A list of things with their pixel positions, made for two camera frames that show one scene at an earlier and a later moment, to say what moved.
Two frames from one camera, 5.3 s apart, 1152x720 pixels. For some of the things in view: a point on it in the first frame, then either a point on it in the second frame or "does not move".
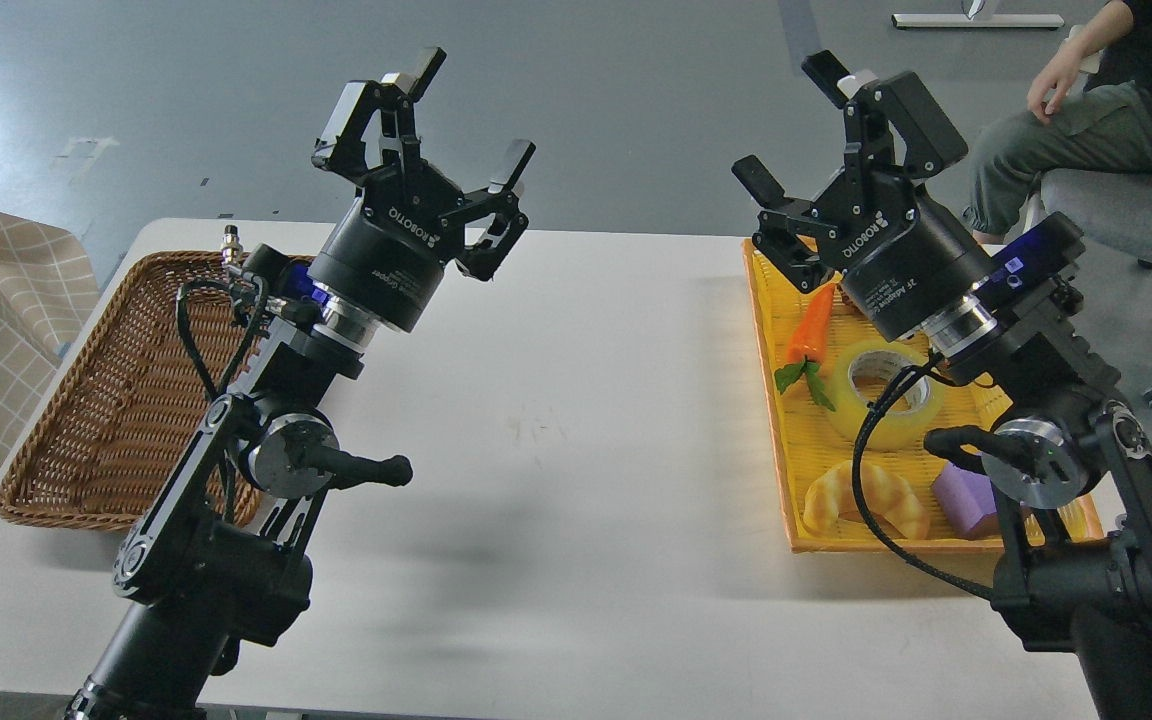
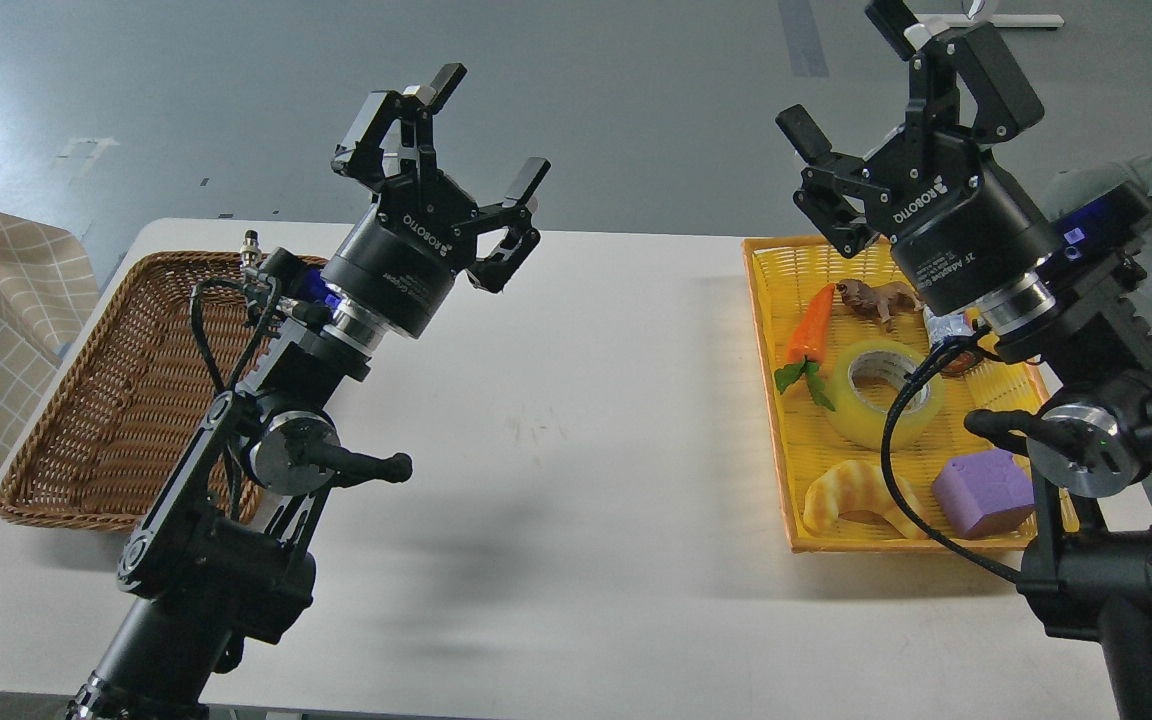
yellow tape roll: [891, 430] does not move
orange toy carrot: [805, 349] does not move
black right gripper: [903, 262] → [956, 229]
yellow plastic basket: [817, 359] does not move
